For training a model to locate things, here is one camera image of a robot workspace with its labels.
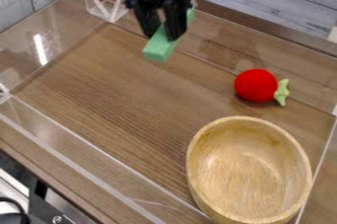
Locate green rectangular block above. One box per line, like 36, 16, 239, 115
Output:
141, 6, 197, 64

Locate light wooden bowl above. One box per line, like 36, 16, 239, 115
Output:
185, 115, 313, 224

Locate red plush tomato toy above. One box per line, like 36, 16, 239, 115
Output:
235, 69, 289, 107

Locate clear acrylic tray walls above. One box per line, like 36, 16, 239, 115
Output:
0, 0, 337, 224

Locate clear acrylic corner bracket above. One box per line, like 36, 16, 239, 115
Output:
84, 0, 129, 24

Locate black table leg bracket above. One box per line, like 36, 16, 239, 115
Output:
28, 180, 75, 224

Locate black cable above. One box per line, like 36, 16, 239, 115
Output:
0, 196, 32, 224

